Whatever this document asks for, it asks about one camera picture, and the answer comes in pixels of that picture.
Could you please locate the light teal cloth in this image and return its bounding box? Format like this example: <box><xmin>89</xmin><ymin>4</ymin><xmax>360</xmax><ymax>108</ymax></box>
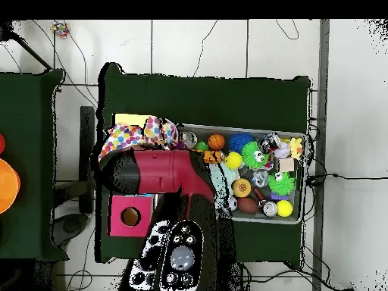
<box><xmin>208</xmin><ymin>162</ymin><xmax>239</xmax><ymax>210</ymax></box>

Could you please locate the colourful patterned cloth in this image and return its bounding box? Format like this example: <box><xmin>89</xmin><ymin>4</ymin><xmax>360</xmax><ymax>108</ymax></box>
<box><xmin>98</xmin><ymin>123</ymin><xmax>148</xmax><ymax>161</ymax></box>
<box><xmin>142</xmin><ymin>117</ymin><xmax>180</xmax><ymax>151</ymax></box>

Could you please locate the shallow clear bin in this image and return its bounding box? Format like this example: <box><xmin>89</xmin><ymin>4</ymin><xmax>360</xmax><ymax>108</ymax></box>
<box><xmin>178</xmin><ymin>124</ymin><xmax>307</xmax><ymax>225</ymax></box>

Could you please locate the wooden box with three holes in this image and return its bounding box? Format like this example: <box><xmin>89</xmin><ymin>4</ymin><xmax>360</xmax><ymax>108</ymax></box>
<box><xmin>108</xmin><ymin>112</ymin><xmax>160</xmax><ymax>239</ymax></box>

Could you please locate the orange building block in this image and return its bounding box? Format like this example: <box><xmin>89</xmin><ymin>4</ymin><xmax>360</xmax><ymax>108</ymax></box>
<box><xmin>202</xmin><ymin>150</ymin><xmax>225</xmax><ymax>166</ymax></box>

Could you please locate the crushed silver can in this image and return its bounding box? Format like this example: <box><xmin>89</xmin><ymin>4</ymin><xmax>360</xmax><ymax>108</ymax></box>
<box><xmin>181</xmin><ymin>130</ymin><xmax>198</xmax><ymax>149</ymax></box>

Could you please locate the small orange basketball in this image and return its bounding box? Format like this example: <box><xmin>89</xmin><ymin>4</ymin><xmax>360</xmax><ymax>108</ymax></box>
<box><xmin>208</xmin><ymin>133</ymin><xmax>226</xmax><ymax>151</ymax></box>

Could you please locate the yellow ball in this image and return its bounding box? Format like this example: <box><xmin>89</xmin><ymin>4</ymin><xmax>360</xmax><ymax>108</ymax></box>
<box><xmin>226</xmin><ymin>152</ymin><xmax>243</xmax><ymax>171</ymax></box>
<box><xmin>276</xmin><ymin>199</ymin><xmax>295</xmax><ymax>218</ymax></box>

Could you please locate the blue spiky ball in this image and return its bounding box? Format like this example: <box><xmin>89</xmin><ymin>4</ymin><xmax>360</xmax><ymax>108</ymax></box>
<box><xmin>228</xmin><ymin>133</ymin><xmax>255</xmax><ymax>154</ymax></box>

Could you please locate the green spiky ball with eyes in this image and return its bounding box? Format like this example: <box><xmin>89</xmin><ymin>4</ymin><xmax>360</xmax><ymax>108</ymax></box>
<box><xmin>241</xmin><ymin>141</ymin><xmax>270</xmax><ymax>170</ymax></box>

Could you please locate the dark green table cloth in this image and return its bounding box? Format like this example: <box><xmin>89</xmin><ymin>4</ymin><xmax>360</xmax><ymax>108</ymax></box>
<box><xmin>96</xmin><ymin>62</ymin><xmax>311</xmax><ymax>268</ymax></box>

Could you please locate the small brown football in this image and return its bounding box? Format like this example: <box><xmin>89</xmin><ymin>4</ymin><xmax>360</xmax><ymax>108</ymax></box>
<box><xmin>237</xmin><ymin>196</ymin><xmax>261</xmax><ymax>214</ymax></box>

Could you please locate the green covered side table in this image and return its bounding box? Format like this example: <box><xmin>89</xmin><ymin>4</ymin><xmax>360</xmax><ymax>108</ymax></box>
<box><xmin>0</xmin><ymin>69</ymin><xmax>64</xmax><ymax>261</ymax></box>

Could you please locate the orange bowl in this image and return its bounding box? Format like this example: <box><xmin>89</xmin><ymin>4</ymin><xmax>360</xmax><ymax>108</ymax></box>
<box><xmin>0</xmin><ymin>157</ymin><xmax>22</xmax><ymax>215</ymax></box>

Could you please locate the small colourful toy on floor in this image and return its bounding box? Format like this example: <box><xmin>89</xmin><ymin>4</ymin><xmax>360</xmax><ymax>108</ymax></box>
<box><xmin>50</xmin><ymin>20</ymin><xmax>70</xmax><ymax>39</ymax></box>

